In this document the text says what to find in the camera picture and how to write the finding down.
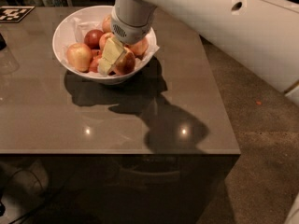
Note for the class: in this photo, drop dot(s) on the red-yellow apple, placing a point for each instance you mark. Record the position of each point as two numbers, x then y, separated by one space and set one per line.
139 48
104 39
106 24
126 64

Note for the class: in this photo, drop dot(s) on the black white marker tag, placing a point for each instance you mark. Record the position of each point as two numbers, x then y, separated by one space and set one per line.
11 14

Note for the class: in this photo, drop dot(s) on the front dark red apple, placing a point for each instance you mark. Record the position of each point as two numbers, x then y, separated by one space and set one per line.
94 64

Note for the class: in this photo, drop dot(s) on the dark red back-left apple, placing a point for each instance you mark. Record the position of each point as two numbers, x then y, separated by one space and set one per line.
92 38

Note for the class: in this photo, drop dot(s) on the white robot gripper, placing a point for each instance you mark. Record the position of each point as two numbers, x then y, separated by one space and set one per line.
132 33

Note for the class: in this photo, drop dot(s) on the small hidden red apple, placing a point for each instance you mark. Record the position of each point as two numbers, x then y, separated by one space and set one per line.
96 52

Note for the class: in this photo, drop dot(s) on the dark object at left edge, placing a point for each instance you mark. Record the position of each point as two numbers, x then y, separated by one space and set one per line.
3 43

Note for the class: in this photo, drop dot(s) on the left yellow-red apple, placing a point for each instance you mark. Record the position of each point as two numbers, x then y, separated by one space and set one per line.
79 55

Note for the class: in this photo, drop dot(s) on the white paper bowl liner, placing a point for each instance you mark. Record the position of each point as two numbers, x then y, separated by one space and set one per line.
78 25

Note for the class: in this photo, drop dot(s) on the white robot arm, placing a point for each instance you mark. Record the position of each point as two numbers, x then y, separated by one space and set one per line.
263 35

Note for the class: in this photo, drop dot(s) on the white ceramic bowl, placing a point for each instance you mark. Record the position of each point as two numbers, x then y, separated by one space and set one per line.
67 31

